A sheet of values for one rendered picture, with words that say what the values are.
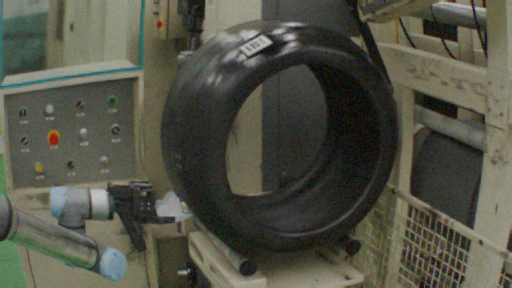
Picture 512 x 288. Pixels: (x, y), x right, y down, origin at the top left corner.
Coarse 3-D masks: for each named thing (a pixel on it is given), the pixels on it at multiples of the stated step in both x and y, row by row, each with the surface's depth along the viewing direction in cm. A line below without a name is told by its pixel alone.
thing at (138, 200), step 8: (112, 184) 137; (128, 184) 141; (136, 184) 141; (144, 184) 142; (112, 192) 136; (120, 192) 137; (128, 192) 137; (136, 192) 136; (144, 192) 140; (152, 192) 138; (112, 200) 135; (120, 200) 138; (128, 200) 138; (136, 200) 137; (144, 200) 138; (152, 200) 139; (112, 208) 135; (120, 208) 138; (128, 208) 139; (136, 208) 137; (144, 208) 139; (152, 208) 140; (112, 216) 136; (136, 216) 138; (144, 216) 138
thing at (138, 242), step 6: (120, 216) 138; (126, 216) 138; (126, 222) 139; (132, 222) 139; (126, 228) 139; (132, 228) 139; (132, 234) 140; (138, 234) 140; (132, 240) 141; (138, 240) 141; (144, 240) 143; (138, 246) 141; (144, 246) 141
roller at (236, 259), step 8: (200, 224) 169; (208, 232) 163; (216, 240) 158; (224, 248) 152; (232, 248) 150; (232, 256) 148; (240, 256) 145; (248, 256) 146; (232, 264) 147; (240, 264) 143; (248, 264) 143; (256, 264) 144; (240, 272) 143; (248, 272) 143
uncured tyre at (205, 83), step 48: (288, 48) 133; (336, 48) 137; (192, 96) 134; (240, 96) 131; (336, 96) 170; (384, 96) 145; (192, 144) 133; (336, 144) 174; (384, 144) 147; (192, 192) 136; (288, 192) 172; (336, 192) 170; (240, 240) 141; (288, 240) 144; (336, 240) 153
